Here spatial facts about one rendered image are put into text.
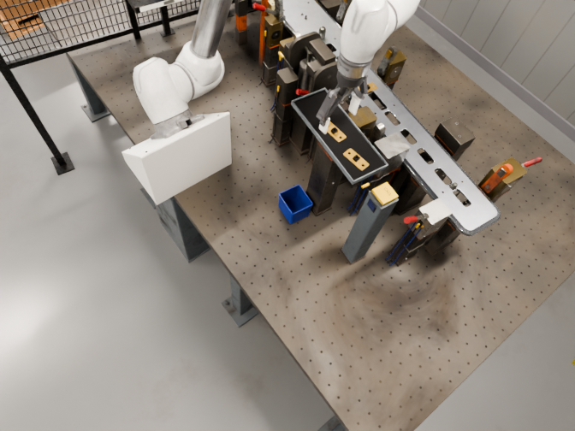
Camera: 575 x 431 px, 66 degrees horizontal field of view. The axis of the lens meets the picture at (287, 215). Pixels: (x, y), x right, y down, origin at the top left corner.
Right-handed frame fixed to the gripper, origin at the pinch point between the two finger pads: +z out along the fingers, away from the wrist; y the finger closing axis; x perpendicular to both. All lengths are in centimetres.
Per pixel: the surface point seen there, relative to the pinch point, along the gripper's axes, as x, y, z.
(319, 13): -62, -53, 23
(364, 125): 0.1, -17.1, 14.9
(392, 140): 12.1, -17.3, 11.6
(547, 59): 0, -220, 88
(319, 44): -31.4, -21.3, 3.8
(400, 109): -0.6, -40.4, 22.6
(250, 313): 5, 37, 121
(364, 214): 25.0, 6.7, 18.7
